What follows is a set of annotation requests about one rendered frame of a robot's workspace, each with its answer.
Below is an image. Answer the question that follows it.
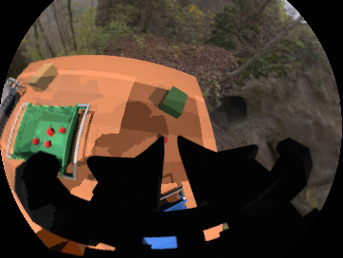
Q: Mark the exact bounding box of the green box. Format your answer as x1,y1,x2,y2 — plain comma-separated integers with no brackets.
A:
159,86,187,118

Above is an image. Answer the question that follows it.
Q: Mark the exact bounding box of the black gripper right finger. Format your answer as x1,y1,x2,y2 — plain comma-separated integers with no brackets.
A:
178,136,259,208

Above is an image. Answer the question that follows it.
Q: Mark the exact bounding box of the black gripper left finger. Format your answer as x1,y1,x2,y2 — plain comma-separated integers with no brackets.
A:
85,137,164,212

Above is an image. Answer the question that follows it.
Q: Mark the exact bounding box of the blue plastic tray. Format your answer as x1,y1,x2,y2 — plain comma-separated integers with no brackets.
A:
142,186,187,249

